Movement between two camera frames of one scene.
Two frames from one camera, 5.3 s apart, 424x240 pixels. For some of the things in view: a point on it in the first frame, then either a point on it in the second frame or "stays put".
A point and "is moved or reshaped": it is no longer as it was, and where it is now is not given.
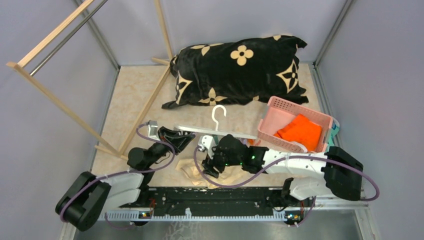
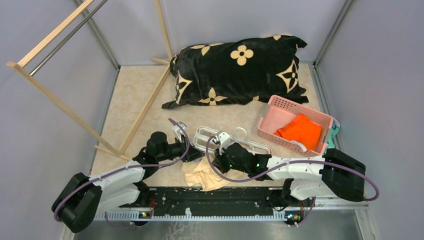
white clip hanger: x=216 y=131 is moved or reshaped
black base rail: x=220 y=204 stays put
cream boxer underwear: x=188 y=167 stays put
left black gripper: x=177 y=139 to x=192 y=154
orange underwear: x=302 y=130 stays put
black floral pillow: x=263 y=69 stays put
